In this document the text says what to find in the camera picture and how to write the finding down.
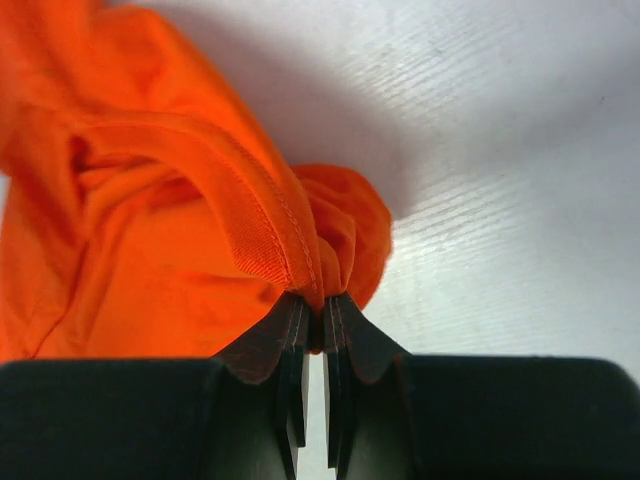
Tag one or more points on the orange t-shirt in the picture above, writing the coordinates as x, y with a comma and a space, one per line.
148, 213

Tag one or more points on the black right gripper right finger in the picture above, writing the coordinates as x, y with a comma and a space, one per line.
393, 414

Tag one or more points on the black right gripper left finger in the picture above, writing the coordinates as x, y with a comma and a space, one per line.
220, 417

